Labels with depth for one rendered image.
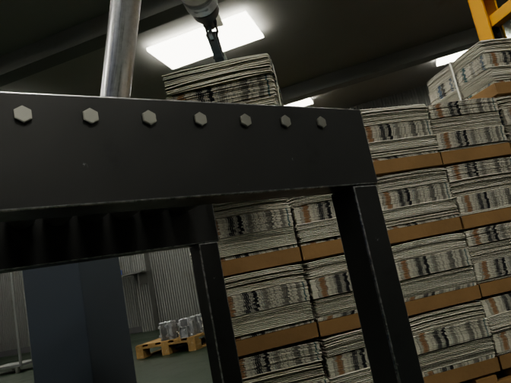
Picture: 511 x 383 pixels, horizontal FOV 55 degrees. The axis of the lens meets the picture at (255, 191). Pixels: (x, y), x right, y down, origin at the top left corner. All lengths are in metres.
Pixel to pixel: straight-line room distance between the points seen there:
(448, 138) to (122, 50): 1.16
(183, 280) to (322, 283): 8.66
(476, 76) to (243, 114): 1.58
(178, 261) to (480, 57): 8.65
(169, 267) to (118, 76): 8.64
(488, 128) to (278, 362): 1.11
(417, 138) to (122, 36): 1.06
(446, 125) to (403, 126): 0.17
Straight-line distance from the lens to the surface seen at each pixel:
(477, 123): 1.94
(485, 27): 2.89
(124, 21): 1.77
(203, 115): 0.60
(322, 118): 0.71
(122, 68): 1.76
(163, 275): 10.32
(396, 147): 1.73
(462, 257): 1.76
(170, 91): 1.32
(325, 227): 1.55
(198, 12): 1.35
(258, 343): 1.47
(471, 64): 2.14
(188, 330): 5.34
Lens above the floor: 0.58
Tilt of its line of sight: 10 degrees up
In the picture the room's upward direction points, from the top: 11 degrees counter-clockwise
